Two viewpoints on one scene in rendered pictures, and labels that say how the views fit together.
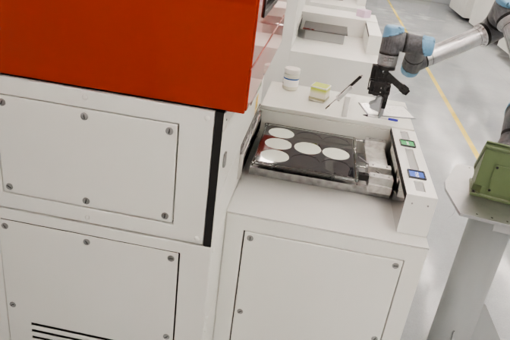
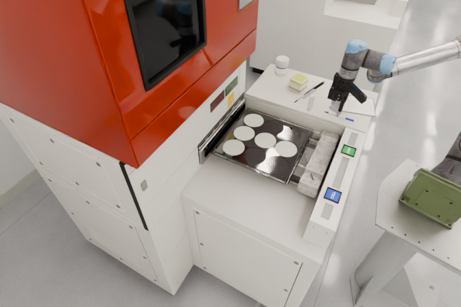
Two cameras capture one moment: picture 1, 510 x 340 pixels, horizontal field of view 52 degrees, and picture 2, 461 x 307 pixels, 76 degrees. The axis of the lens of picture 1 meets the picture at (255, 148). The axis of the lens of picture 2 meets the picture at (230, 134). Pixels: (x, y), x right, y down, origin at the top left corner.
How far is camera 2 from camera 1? 0.91 m
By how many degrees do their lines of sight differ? 27
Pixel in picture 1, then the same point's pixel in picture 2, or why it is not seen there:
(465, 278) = (386, 251)
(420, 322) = (362, 248)
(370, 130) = (328, 126)
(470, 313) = (387, 272)
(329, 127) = (296, 117)
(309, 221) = (235, 214)
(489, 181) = (418, 197)
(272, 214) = (210, 202)
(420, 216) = (321, 236)
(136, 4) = (39, 78)
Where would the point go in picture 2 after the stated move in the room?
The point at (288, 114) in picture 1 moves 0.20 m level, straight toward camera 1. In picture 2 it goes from (265, 103) to (249, 126)
